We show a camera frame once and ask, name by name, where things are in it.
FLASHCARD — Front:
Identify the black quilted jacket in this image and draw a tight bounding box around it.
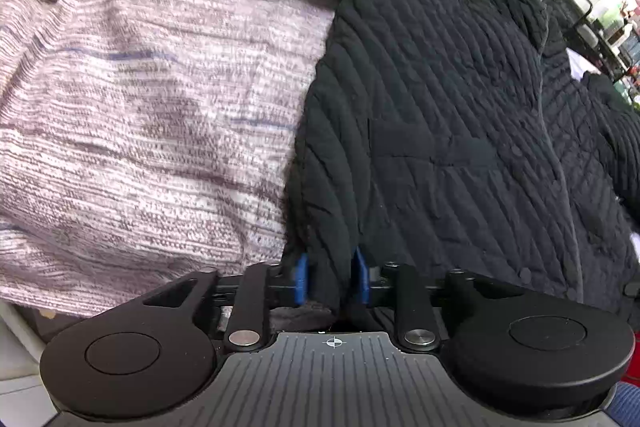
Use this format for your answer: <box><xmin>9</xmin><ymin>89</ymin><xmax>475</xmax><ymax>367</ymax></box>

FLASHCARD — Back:
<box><xmin>288</xmin><ymin>0</ymin><xmax>639</xmax><ymax>325</ymax></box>

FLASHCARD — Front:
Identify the black metal rack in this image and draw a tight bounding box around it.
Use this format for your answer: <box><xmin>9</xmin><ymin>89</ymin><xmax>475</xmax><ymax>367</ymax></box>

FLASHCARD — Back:
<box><xmin>541</xmin><ymin>0</ymin><xmax>628</xmax><ymax>81</ymax></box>

